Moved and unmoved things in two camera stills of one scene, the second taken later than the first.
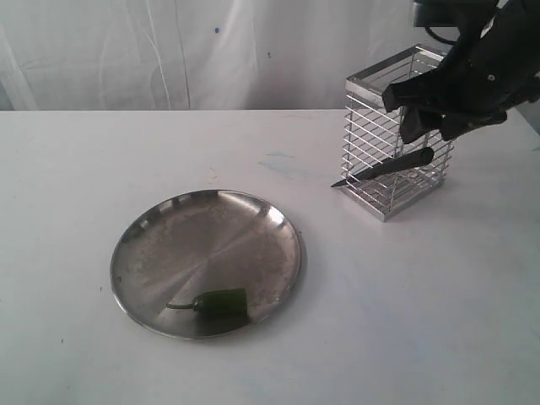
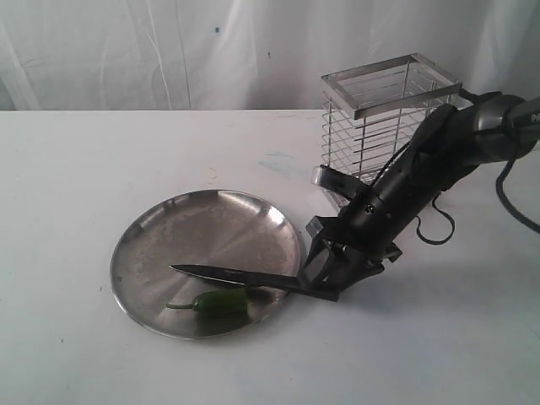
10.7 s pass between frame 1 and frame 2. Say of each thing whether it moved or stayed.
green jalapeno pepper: stayed
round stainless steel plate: stayed
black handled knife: moved
